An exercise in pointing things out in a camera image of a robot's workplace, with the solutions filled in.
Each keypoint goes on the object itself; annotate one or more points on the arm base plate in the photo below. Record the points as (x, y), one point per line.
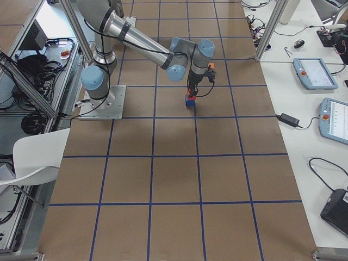
(112, 108)

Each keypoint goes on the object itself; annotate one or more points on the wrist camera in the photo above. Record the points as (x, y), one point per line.
(210, 74)

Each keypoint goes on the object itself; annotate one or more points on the black tablet device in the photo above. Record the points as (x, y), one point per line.
(335, 211)

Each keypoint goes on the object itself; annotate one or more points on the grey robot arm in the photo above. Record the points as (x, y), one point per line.
(183, 58)

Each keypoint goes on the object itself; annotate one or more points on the black power brick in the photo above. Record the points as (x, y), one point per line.
(287, 119)

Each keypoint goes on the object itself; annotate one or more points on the blue wooden block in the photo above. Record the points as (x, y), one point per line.
(189, 103)

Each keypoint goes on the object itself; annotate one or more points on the teach pendant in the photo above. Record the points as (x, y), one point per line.
(333, 120)
(314, 74)

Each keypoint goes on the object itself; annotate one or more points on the red wooden block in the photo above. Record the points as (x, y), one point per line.
(190, 97)

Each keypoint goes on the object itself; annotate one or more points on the upper teach pendant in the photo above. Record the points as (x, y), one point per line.
(314, 74)

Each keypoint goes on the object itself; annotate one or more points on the brown paper table cover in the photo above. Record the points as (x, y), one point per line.
(167, 182)

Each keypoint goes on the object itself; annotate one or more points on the aluminium frame post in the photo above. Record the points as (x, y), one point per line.
(270, 28)

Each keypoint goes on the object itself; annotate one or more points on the lower teach pendant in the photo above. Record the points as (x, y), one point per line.
(333, 120)

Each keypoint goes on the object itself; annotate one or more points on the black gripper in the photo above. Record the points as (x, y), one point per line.
(193, 80)

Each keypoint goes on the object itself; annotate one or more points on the white chair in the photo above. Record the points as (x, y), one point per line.
(37, 158)

